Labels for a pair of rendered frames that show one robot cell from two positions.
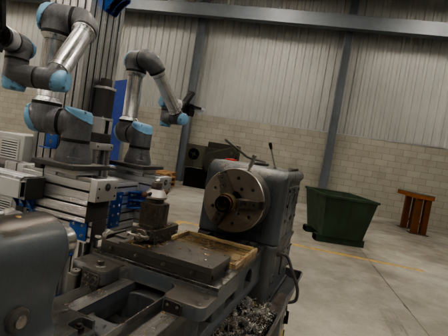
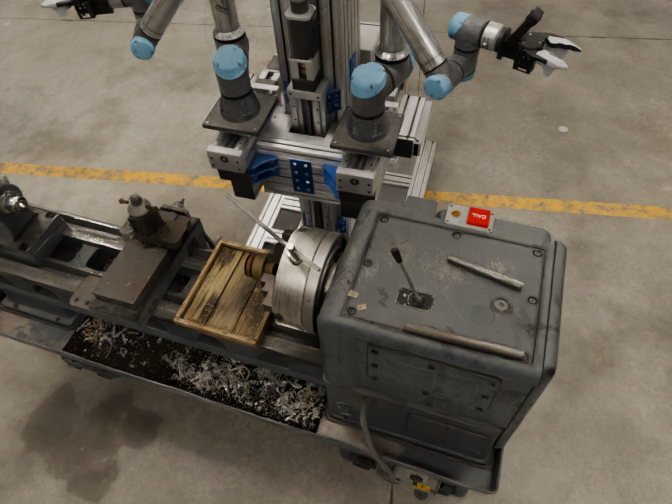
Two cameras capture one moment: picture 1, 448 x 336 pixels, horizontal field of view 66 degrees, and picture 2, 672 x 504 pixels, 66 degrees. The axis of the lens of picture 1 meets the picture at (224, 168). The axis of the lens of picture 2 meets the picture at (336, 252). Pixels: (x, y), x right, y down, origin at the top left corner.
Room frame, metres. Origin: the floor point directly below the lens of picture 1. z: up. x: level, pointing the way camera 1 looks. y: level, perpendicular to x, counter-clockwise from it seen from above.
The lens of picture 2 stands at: (1.81, -0.98, 2.39)
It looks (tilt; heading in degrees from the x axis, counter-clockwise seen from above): 53 degrees down; 91
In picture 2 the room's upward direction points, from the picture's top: 4 degrees counter-clockwise
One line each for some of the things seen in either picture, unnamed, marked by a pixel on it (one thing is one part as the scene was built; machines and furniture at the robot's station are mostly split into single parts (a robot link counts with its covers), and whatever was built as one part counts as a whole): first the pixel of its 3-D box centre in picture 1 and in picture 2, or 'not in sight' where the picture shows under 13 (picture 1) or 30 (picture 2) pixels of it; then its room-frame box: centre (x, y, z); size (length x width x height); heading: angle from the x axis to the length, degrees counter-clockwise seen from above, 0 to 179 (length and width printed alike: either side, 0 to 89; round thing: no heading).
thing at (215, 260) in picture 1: (163, 252); (146, 252); (1.13, 0.16, 0.95); 0.43 x 0.17 x 0.05; 69
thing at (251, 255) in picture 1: (207, 249); (237, 290); (1.45, 0.01, 0.89); 0.36 x 0.30 x 0.04; 69
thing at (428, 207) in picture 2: not in sight; (419, 210); (2.05, 0.02, 1.24); 0.09 x 0.08 x 0.03; 159
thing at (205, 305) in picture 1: (156, 272); (138, 261); (1.08, 0.16, 0.90); 0.47 x 0.30 x 0.06; 69
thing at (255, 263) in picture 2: (225, 203); (262, 267); (1.57, -0.03, 1.08); 0.09 x 0.09 x 0.09; 71
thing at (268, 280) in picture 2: (249, 204); (273, 296); (1.61, -0.14, 1.08); 0.12 x 0.11 x 0.05; 69
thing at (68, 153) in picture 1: (74, 150); (238, 98); (1.47, 0.65, 1.21); 0.15 x 0.15 x 0.10
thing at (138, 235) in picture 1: (154, 232); (158, 233); (1.18, 0.20, 0.99); 0.20 x 0.10 x 0.05; 159
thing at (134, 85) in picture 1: (133, 97); (393, 11); (2.03, 0.59, 1.54); 0.15 x 0.12 x 0.55; 50
